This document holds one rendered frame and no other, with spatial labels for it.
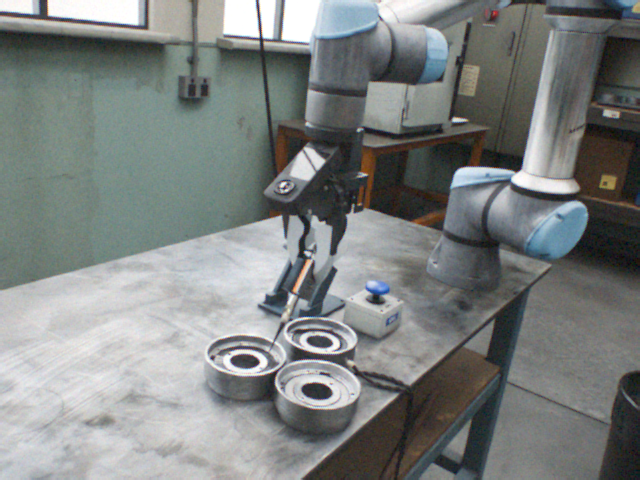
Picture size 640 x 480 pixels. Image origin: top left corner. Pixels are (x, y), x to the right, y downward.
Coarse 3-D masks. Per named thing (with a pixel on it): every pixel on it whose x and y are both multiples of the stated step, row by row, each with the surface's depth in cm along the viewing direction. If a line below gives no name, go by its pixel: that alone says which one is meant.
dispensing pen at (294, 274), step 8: (312, 248) 84; (312, 256) 83; (296, 264) 82; (304, 264) 82; (296, 272) 82; (288, 280) 82; (296, 280) 81; (288, 288) 81; (296, 296) 82; (288, 304) 82; (296, 304) 82; (288, 312) 82; (280, 328) 82; (272, 344) 81
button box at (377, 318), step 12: (348, 300) 97; (360, 300) 98; (372, 300) 97; (384, 300) 98; (396, 300) 99; (348, 312) 98; (360, 312) 96; (372, 312) 95; (384, 312) 95; (396, 312) 98; (348, 324) 98; (360, 324) 97; (372, 324) 96; (384, 324) 95; (396, 324) 100; (372, 336) 96
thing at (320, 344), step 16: (304, 320) 90; (320, 320) 91; (304, 336) 87; (320, 336) 88; (352, 336) 88; (288, 352) 84; (304, 352) 82; (320, 352) 81; (336, 352) 82; (352, 352) 84
